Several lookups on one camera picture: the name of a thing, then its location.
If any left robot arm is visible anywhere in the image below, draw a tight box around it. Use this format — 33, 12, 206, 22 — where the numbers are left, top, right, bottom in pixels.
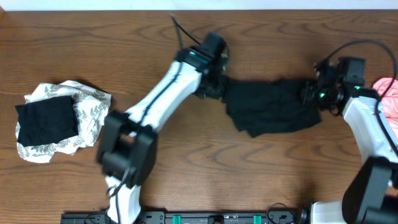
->
96, 45, 229, 223

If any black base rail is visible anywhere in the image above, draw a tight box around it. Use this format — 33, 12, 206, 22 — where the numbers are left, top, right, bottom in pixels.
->
60, 210, 310, 224

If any black t-shirt with logo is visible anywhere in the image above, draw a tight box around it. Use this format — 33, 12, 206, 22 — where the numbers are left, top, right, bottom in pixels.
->
222, 79, 322, 138

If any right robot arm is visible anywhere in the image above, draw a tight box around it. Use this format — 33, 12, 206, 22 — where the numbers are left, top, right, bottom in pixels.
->
300, 80, 397, 223

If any pink crumpled cloth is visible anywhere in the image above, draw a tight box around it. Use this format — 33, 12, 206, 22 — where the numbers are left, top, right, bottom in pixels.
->
373, 78, 398, 136

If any folded black cloth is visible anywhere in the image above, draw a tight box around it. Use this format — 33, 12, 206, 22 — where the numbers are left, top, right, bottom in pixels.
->
15, 96, 78, 147

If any white fern-print cloth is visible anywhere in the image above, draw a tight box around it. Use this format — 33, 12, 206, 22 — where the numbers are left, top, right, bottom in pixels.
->
17, 80, 111, 163

